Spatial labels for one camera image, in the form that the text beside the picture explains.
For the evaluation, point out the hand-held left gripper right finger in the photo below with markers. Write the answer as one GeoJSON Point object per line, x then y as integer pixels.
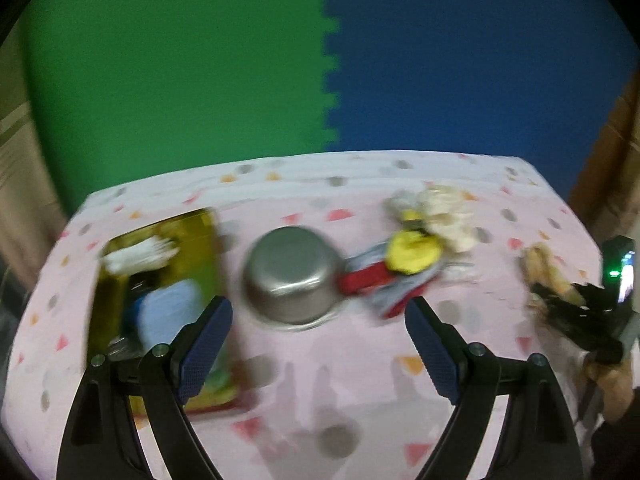
{"type": "Point", "coordinates": [434, 350]}

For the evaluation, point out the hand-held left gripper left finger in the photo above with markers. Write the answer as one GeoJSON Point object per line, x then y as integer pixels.
{"type": "Point", "coordinates": [205, 350]}

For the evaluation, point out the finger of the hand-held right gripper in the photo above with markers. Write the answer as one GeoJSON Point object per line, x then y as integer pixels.
{"type": "Point", "coordinates": [575, 312]}

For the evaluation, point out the light blue towel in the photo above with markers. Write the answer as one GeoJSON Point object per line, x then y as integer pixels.
{"type": "Point", "coordinates": [170, 310]}

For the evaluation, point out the orange patterned cloth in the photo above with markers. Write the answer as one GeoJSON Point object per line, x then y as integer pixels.
{"type": "Point", "coordinates": [545, 265]}

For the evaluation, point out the yellow sock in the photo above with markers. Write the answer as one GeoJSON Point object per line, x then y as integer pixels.
{"type": "Point", "coordinates": [412, 252]}

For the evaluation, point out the red tin box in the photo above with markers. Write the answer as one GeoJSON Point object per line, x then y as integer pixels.
{"type": "Point", "coordinates": [200, 240]}

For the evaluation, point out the white sock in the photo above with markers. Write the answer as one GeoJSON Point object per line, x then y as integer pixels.
{"type": "Point", "coordinates": [140, 256]}

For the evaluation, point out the person's right hand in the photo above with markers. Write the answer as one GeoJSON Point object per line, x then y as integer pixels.
{"type": "Point", "coordinates": [617, 385]}

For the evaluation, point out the red and grey sock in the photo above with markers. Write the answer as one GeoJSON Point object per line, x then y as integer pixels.
{"type": "Point", "coordinates": [365, 280]}

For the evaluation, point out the brown wooden furniture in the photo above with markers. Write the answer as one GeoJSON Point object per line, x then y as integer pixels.
{"type": "Point", "coordinates": [610, 160]}

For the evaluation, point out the steel bowl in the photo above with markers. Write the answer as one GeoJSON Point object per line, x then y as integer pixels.
{"type": "Point", "coordinates": [290, 280]}

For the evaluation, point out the pink patterned tablecloth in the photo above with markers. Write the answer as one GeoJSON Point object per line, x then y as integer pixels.
{"type": "Point", "coordinates": [310, 400]}

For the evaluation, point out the beige printed curtain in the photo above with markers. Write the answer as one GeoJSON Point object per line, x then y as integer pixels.
{"type": "Point", "coordinates": [25, 185]}

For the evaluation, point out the blue foam mat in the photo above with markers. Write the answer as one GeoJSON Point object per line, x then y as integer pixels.
{"type": "Point", "coordinates": [475, 60]}

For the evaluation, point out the green foam mat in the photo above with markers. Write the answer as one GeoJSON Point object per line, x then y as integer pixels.
{"type": "Point", "coordinates": [175, 70]}

